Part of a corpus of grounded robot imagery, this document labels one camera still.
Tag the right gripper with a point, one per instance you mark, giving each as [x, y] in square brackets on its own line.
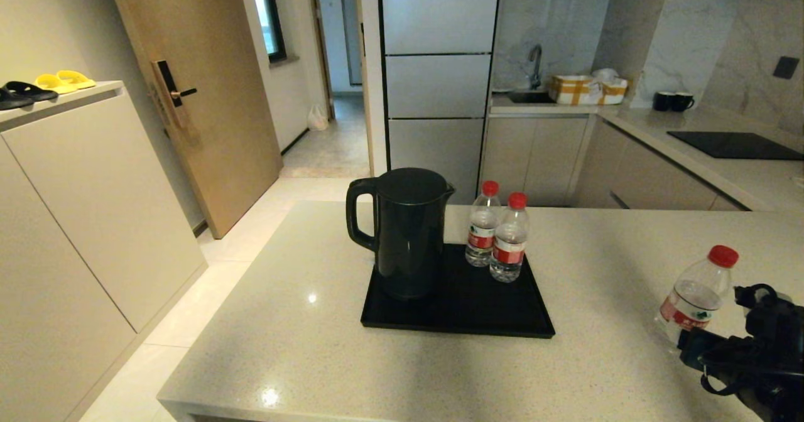
[772, 340]

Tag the red-capped water bottle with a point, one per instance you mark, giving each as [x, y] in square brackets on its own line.
[694, 299]
[509, 246]
[481, 227]

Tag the black electric kettle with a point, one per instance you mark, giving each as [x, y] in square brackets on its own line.
[408, 233]

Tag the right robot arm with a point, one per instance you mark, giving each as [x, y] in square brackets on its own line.
[779, 403]

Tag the black induction cooktop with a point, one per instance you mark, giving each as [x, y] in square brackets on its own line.
[735, 145]

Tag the black rectangular tray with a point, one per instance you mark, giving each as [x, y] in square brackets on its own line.
[490, 309]

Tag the black mug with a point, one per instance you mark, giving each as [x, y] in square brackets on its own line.
[681, 102]
[661, 101]

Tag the beige kitchen base cabinets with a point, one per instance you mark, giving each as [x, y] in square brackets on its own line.
[534, 158]

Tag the white box with yellow tape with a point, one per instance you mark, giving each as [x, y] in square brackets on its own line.
[612, 93]
[573, 90]

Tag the white crumpled bag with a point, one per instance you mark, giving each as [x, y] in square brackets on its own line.
[604, 75]

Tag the kitchen sink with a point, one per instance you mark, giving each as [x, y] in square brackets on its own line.
[531, 97]

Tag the metal kitchen faucet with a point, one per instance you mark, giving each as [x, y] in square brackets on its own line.
[535, 64]

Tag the grey refrigerator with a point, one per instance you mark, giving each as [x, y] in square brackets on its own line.
[436, 83]

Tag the white plastic bag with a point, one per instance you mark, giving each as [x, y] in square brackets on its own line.
[317, 118]

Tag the dark framed window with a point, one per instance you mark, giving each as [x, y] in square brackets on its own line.
[273, 14]

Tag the wooden door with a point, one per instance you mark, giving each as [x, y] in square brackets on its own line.
[213, 95]

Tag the white tall cabinet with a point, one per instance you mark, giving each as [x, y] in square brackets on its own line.
[81, 221]

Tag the yellow slipper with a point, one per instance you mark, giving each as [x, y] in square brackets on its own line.
[76, 79]
[54, 83]

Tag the black slipper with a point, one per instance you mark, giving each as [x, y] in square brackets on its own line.
[11, 99]
[31, 90]

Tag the dark wall switch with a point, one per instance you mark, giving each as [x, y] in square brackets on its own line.
[786, 67]

